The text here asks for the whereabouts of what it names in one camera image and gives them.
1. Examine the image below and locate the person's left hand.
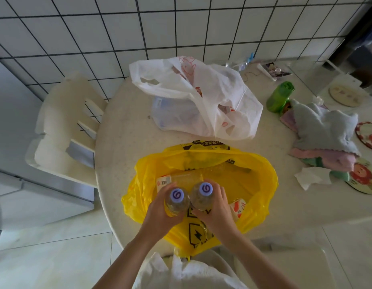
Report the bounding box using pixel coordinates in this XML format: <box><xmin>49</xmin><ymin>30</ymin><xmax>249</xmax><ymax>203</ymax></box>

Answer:
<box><xmin>139</xmin><ymin>182</ymin><xmax>186</xmax><ymax>243</ymax></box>

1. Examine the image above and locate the person's right hand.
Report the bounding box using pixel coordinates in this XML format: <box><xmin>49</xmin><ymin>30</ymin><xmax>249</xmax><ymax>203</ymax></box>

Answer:
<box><xmin>191</xmin><ymin>179</ymin><xmax>239</xmax><ymax>240</ymax></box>

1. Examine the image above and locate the purple cap water bottle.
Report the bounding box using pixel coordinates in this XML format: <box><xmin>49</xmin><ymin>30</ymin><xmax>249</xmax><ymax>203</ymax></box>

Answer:
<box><xmin>164</xmin><ymin>188</ymin><xmax>191</xmax><ymax>217</ymax></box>
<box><xmin>189</xmin><ymin>181</ymin><xmax>214</xmax><ymax>212</ymax></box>

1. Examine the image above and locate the yellow plastic bag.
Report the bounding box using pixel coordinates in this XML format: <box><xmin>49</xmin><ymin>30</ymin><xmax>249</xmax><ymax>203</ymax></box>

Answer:
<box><xmin>121</xmin><ymin>140</ymin><xmax>279</xmax><ymax>258</ymax></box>

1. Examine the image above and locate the white plastic bag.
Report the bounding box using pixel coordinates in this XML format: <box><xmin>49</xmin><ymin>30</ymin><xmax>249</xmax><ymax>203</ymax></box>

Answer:
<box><xmin>129</xmin><ymin>56</ymin><xmax>264</xmax><ymax>141</ymax></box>

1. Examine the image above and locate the white refrigerator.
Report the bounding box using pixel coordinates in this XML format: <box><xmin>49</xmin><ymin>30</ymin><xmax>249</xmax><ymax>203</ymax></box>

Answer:
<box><xmin>0</xmin><ymin>55</ymin><xmax>95</xmax><ymax>256</ymax></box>

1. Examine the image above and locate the person's right forearm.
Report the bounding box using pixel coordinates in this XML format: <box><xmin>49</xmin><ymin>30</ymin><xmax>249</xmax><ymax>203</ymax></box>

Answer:
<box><xmin>225</xmin><ymin>228</ymin><xmax>298</xmax><ymax>289</ymax></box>

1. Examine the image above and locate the person's left forearm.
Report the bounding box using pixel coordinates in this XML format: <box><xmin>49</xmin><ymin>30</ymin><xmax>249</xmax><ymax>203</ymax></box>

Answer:
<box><xmin>92</xmin><ymin>231</ymin><xmax>162</xmax><ymax>289</ymax></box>

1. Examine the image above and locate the green bag roll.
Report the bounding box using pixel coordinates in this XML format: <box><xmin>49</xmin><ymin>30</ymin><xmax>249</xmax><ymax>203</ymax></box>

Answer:
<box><xmin>266</xmin><ymin>81</ymin><xmax>295</xmax><ymax>114</ymax></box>

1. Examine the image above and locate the white cushioned chair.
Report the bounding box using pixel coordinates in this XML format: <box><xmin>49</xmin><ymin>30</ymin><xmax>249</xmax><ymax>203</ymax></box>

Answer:
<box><xmin>234</xmin><ymin>246</ymin><xmax>337</xmax><ymax>289</ymax></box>

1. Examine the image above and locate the round dining table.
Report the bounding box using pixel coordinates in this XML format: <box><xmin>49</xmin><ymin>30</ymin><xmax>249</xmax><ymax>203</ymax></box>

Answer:
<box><xmin>94</xmin><ymin>55</ymin><xmax>372</xmax><ymax>259</ymax></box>

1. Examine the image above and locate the white crumpled tissue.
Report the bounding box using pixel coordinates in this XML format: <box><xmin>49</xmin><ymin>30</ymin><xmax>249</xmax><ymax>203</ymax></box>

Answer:
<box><xmin>294</xmin><ymin>167</ymin><xmax>332</xmax><ymax>191</ymax></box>

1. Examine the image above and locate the green towel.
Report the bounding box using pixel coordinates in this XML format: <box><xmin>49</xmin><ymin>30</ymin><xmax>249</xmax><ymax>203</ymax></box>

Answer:
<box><xmin>302</xmin><ymin>158</ymin><xmax>351</xmax><ymax>181</ymax></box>

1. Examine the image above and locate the white slatted chair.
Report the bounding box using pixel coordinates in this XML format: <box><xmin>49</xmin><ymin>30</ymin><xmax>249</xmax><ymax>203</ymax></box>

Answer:
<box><xmin>25</xmin><ymin>73</ymin><xmax>108</xmax><ymax>189</ymax></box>

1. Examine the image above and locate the yellow rim round coaster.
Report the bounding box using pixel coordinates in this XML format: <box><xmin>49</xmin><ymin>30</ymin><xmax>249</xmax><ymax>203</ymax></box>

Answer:
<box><xmin>345</xmin><ymin>158</ymin><xmax>372</xmax><ymax>195</ymax></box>

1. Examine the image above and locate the small clear blue-cap bottle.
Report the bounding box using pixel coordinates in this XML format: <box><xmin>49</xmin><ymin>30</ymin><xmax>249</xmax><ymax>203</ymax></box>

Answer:
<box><xmin>225</xmin><ymin>52</ymin><xmax>254</xmax><ymax>72</ymax></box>

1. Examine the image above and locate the red rim round coaster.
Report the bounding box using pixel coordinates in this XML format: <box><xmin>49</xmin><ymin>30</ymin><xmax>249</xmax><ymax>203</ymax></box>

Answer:
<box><xmin>354</xmin><ymin>122</ymin><xmax>372</xmax><ymax>153</ymax></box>

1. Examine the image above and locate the dark blue curtain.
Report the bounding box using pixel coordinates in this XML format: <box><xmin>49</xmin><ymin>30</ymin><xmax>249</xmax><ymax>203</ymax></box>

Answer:
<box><xmin>324</xmin><ymin>2</ymin><xmax>372</xmax><ymax>94</ymax></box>

